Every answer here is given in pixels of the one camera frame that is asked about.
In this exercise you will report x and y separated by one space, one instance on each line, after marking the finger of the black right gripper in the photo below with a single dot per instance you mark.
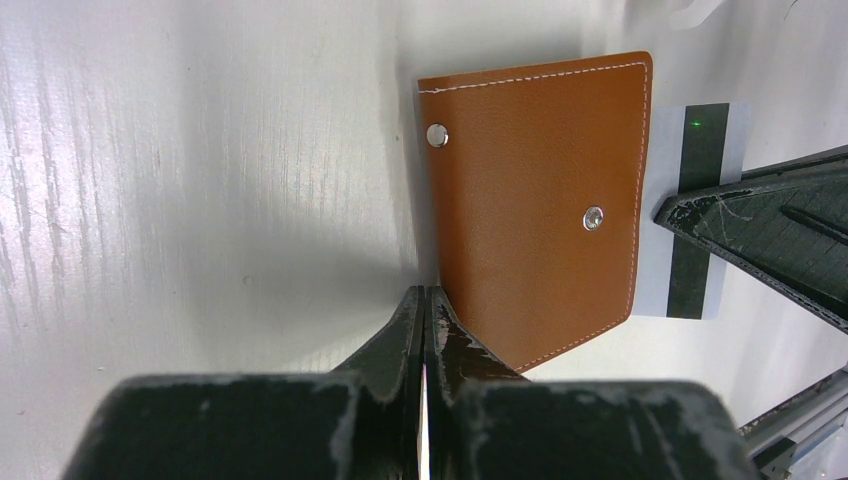
784 224

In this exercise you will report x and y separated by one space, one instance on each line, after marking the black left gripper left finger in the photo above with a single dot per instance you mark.
359 420

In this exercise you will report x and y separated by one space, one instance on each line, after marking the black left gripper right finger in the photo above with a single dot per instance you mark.
486 421

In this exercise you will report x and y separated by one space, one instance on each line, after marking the brown leather card holder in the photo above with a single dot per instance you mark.
536 176

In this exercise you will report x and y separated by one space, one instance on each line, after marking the aluminium rail frame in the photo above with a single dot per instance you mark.
804 437

